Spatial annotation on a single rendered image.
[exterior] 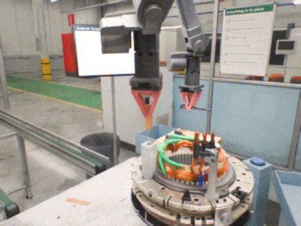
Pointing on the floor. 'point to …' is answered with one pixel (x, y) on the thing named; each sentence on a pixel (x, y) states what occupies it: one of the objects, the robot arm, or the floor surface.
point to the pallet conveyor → (93, 167)
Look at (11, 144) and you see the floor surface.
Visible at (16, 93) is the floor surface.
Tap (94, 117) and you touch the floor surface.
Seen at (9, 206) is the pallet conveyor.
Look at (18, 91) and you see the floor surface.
